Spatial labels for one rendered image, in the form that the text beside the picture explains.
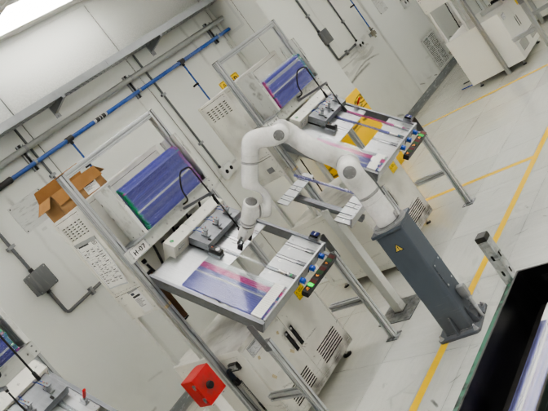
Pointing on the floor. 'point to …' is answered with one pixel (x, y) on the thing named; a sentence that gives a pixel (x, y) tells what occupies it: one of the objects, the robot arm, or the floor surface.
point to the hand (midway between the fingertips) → (244, 243)
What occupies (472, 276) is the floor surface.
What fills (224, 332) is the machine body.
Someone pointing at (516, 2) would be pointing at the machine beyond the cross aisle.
